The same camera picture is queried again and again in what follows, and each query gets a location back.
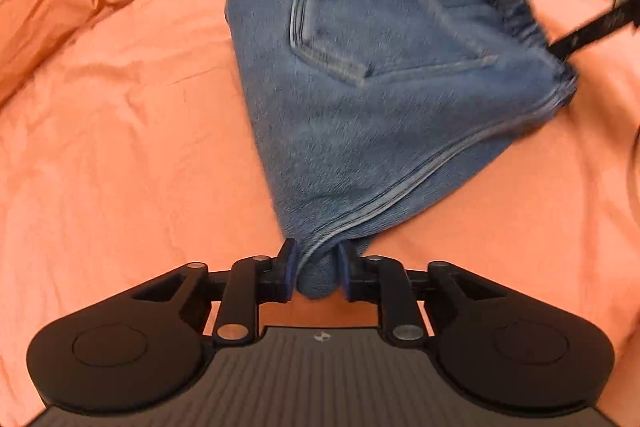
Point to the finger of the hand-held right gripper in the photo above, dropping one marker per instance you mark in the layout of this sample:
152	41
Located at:
595	26

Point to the blue denim pants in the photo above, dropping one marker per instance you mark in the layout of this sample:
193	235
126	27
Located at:
375	107

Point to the orange pillow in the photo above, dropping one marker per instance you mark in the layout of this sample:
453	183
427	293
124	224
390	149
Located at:
45	7

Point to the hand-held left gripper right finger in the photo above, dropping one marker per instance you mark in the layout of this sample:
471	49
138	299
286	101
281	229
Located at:
345	274

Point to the orange bed sheet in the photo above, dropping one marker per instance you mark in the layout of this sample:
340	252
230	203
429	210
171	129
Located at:
125	157

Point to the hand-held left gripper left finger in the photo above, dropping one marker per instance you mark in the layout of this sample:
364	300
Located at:
288	269

